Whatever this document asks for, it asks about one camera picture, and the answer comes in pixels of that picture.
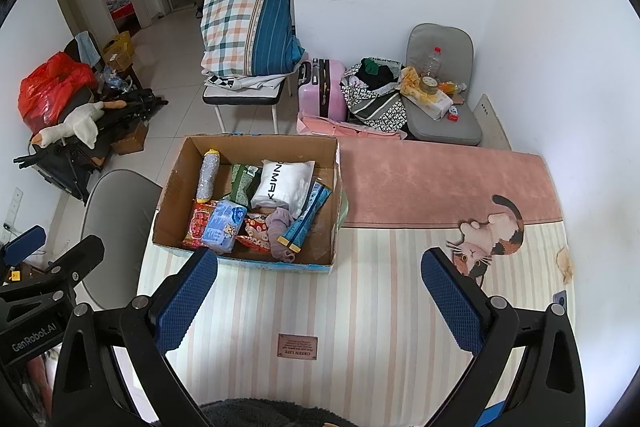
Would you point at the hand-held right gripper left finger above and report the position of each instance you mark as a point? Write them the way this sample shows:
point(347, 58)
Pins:
point(185, 302)

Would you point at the white folding chair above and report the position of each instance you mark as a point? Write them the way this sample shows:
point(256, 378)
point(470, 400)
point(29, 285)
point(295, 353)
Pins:
point(245, 97)

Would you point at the long blue packet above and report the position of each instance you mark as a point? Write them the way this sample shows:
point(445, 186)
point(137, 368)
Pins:
point(305, 219)

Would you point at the patterned tote bag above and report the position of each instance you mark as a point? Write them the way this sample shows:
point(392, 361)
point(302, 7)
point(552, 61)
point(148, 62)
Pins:
point(380, 112)

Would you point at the yellow plastic bag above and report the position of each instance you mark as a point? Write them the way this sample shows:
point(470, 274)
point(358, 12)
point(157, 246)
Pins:
point(410, 81)

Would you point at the white leaning board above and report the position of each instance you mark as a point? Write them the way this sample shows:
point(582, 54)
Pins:
point(492, 124)

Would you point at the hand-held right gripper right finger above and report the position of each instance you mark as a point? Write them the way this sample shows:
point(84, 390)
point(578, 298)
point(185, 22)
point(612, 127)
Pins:
point(450, 302)

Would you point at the silver and yellow packet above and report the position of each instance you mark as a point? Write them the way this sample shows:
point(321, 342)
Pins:
point(209, 177)

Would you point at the blue towel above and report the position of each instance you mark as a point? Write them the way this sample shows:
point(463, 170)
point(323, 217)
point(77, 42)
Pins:
point(89, 49)

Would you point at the white goose plush toy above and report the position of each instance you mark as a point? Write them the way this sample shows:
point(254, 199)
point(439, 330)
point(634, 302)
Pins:
point(75, 124)

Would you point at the pink flat bag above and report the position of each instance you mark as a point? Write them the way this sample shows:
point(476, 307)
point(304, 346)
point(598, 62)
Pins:
point(325, 127)

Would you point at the small red box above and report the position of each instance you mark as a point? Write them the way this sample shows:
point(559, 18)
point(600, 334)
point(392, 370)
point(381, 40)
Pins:
point(452, 114)

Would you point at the clear plastic bottle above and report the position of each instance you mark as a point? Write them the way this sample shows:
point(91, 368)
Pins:
point(434, 64)

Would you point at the purple sock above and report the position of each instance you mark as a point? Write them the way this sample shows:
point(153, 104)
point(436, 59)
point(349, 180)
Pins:
point(279, 227)

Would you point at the dark fleece clothing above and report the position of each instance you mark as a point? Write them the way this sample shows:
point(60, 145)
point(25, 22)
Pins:
point(270, 414)

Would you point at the grey cushioned chair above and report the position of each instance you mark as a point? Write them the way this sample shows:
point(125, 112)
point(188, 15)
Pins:
point(445, 132)

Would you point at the red snack packet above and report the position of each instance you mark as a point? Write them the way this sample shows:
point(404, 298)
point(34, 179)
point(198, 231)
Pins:
point(197, 224)

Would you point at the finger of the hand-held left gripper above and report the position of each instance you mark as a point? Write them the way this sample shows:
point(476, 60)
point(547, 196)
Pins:
point(80, 257)
point(22, 244)

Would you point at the red plastic bag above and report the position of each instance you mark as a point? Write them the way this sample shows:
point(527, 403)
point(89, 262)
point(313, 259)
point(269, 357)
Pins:
point(50, 92)

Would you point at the white soft packet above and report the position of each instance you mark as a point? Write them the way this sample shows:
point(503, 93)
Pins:
point(282, 187)

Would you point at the pink suitcase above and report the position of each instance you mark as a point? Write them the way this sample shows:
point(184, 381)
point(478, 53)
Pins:
point(322, 92)

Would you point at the yellow cardboard box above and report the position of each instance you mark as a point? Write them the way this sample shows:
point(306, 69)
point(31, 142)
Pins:
point(120, 52)

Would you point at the green packet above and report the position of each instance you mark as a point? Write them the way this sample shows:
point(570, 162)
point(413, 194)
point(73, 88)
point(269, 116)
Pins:
point(240, 187)

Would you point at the pile of black tripods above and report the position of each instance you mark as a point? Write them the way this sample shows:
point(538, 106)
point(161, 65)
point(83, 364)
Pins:
point(125, 107)

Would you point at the blue tissue pack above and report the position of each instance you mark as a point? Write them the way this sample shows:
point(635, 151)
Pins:
point(222, 224)

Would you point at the orange patterned snack packet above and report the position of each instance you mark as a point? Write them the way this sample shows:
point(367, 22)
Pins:
point(255, 229)

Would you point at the plaid folded quilt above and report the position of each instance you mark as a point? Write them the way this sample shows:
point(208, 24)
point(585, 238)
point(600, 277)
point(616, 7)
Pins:
point(240, 27)

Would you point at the small brown cardboard box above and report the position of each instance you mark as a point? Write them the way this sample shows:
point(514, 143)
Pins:
point(130, 142)

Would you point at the grey smartphone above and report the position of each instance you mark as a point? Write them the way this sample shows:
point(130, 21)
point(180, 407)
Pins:
point(561, 298)

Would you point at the grey plastic chair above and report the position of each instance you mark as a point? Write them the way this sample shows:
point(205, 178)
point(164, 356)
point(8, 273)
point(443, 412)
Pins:
point(120, 217)

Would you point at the orange plastic packet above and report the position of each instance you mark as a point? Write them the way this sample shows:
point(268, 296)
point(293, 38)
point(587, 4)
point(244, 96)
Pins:
point(448, 87)

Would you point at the tape roll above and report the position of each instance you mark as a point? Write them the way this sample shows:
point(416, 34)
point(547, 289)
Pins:
point(428, 84)

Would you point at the white tissue box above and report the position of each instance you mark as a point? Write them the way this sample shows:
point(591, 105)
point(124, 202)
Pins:
point(430, 104)

